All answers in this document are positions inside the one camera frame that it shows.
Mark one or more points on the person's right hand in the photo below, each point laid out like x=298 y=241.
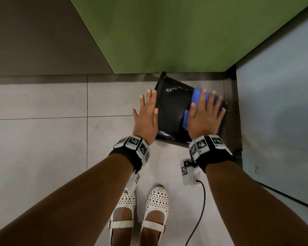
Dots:
x=204 y=122

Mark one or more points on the person's left hand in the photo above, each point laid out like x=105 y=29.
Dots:
x=145 y=122

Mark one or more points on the blue cleaning cloth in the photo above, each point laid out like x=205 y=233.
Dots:
x=196 y=96

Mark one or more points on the black plastic waste bin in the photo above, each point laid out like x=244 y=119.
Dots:
x=173 y=107

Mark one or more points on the person's left forearm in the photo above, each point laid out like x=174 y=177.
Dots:
x=66 y=210

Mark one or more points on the person's right forearm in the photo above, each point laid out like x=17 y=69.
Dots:
x=246 y=202

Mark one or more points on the black right wristband with markers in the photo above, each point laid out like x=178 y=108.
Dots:
x=213 y=156

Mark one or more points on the black wristband with markers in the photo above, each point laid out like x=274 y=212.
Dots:
x=213 y=156
x=128 y=153

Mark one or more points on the black left wristband with markers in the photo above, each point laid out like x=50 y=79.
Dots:
x=128 y=153

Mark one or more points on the caster wheel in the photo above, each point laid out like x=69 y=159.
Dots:
x=238 y=154

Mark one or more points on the grey cabinet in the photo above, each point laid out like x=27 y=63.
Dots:
x=277 y=112

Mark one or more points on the white perforated right shoe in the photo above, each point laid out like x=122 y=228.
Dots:
x=157 y=199

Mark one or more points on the white perforated shoe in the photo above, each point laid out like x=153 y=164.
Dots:
x=157 y=199
x=127 y=201

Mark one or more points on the white perforated left shoe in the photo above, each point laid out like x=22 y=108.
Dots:
x=127 y=201

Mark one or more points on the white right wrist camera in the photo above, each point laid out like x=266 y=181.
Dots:
x=188 y=176

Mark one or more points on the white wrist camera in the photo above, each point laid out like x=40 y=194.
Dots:
x=188 y=176
x=132 y=183

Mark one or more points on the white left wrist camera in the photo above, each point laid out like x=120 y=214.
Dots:
x=132 y=183

